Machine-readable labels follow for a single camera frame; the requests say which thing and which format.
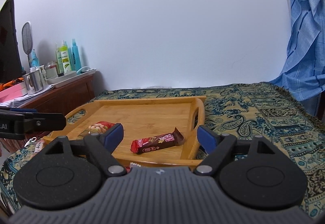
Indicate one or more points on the paisley patterned table cloth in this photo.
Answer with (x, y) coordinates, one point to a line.
(249, 109)

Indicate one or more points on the white keyring charm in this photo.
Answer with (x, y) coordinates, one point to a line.
(38, 144)

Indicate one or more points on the steel mug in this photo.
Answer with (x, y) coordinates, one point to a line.
(34, 82)

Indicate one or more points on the red gold peanut snack bag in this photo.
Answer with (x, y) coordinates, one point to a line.
(100, 127)

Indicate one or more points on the long red brown chocolate bar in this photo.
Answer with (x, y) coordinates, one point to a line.
(158, 142)

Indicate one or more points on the small blue bottle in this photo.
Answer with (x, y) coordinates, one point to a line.
(33, 59)

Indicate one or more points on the red wafer packet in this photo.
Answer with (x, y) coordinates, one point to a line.
(132, 165)

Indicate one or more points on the pale green bottle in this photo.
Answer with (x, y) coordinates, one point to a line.
(59, 61)

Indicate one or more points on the dark wooden cabinet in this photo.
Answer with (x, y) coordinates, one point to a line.
(64, 99)

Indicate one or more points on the blue plaid cloth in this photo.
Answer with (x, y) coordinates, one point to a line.
(303, 71)

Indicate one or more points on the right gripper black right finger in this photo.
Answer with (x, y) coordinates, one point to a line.
(253, 173)

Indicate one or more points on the white plastic tray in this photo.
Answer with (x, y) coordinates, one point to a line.
(59, 82)

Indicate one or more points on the pink paper box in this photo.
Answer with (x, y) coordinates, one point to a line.
(13, 92)

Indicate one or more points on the black monitor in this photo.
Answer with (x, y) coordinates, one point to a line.
(11, 66)

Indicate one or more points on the glass jar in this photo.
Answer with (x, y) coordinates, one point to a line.
(51, 70)

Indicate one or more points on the green white lotion bottle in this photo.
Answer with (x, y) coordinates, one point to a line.
(65, 57)

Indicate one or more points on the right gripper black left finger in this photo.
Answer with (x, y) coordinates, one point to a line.
(67, 172)

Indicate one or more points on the wooden serving tray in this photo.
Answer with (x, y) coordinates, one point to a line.
(142, 118)

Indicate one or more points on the round hand mirror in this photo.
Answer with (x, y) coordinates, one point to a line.
(27, 38)

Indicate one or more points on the stack of papers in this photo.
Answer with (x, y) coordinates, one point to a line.
(17, 102)

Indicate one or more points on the teal spray bottle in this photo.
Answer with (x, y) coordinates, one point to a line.
(75, 56)

